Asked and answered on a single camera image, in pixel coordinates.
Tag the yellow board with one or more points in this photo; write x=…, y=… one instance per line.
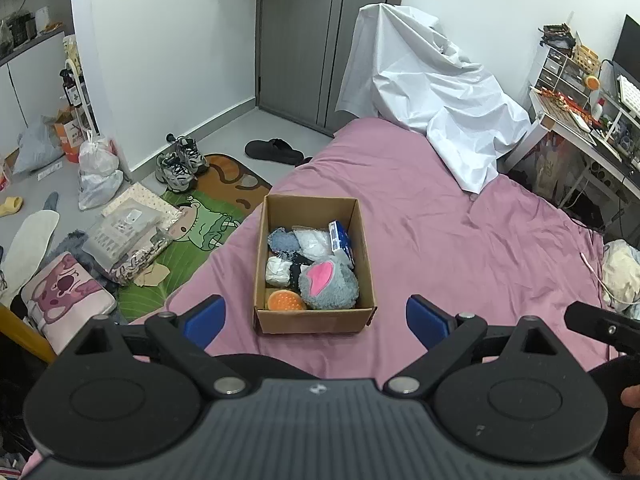
x=20, y=331

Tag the pink bed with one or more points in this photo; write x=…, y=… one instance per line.
x=425, y=240

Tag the white insole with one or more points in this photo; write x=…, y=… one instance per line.
x=30, y=240

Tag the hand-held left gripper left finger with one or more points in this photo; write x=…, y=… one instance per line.
x=205, y=322

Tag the blue tissue packet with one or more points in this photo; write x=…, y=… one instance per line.
x=340, y=240

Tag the white cover sheet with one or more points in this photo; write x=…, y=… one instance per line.
x=425, y=90

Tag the cartoon floor mat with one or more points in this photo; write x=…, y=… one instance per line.
x=200, y=220

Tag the wicker basket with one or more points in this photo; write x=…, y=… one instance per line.
x=586, y=59

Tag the orange cardboard box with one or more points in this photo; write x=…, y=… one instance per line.
x=70, y=135

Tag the white rolled cloth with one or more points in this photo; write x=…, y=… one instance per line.
x=277, y=272

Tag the grey door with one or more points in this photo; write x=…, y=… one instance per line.
x=300, y=50

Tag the black slipper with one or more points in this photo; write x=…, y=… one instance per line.
x=270, y=150

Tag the hamburger plush toy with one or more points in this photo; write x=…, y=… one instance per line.
x=285, y=301

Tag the white drawer organizer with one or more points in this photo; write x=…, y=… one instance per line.
x=555, y=67

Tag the grey cat paw plush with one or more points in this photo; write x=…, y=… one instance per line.
x=335, y=290

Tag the person's right hand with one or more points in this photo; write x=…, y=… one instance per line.
x=634, y=430

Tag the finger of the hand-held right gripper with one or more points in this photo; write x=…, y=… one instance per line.
x=605, y=330

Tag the white keyboard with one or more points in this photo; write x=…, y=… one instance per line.
x=630, y=92

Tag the packaged printed bedding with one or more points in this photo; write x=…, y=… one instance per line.
x=125, y=230

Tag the grey sock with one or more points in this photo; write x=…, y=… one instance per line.
x=51, y=202

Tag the pink cartoon cushion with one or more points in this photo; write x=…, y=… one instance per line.
x=65, y=290

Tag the beige dotted flat package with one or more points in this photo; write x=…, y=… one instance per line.
x=145, y=197

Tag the cream blanket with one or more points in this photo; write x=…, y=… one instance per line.
x=622, y=270

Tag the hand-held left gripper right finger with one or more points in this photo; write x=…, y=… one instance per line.
x=427, y=321

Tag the white desk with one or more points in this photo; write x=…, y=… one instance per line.
x=530, y=135

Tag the white floor rack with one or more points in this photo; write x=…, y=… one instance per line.
x=82, y=100

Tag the blue fuzzy round cloth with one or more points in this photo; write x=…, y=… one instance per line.
x=282, y=241

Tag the white plastic bag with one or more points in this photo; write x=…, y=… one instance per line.
x=100, y=170

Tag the dark bundle on organizer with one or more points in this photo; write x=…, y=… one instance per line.
x=556, y=34

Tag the yellow slipper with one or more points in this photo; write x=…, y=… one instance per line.
x=10, y=206

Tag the dark spray bottle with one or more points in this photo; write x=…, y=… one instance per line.
x=71, y=90

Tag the clear plastic packet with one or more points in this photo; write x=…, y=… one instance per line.
x=312, y=245

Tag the orange ball figure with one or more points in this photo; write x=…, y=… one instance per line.
x=593, y=83

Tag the grey plastic bag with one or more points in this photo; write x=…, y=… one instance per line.
x=35, y=145

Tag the printed shopping bag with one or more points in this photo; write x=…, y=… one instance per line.
x=550, y=160

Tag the white bottle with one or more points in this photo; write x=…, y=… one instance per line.
x=597, y=111

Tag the black monitor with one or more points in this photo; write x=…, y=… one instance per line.
x=630, y=45

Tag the black dotted sock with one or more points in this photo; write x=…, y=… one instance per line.
x=299, y=272

